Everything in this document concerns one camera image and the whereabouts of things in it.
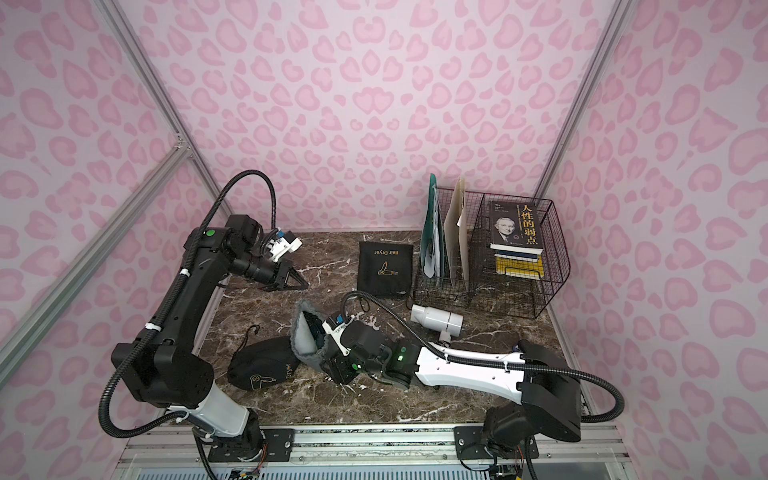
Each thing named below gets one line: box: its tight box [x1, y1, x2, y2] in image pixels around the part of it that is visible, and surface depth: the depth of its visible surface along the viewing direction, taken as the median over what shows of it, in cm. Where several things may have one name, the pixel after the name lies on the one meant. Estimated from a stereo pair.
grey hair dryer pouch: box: [290, 300, 340, 372], surface depth 75 cm
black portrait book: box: [489, 201, 544, 255], surface depth 92 cm
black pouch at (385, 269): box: [357, 241, 413, 299], surface depth 110 cm
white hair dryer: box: [410, 304, 464, 343], surface depth 90 cm
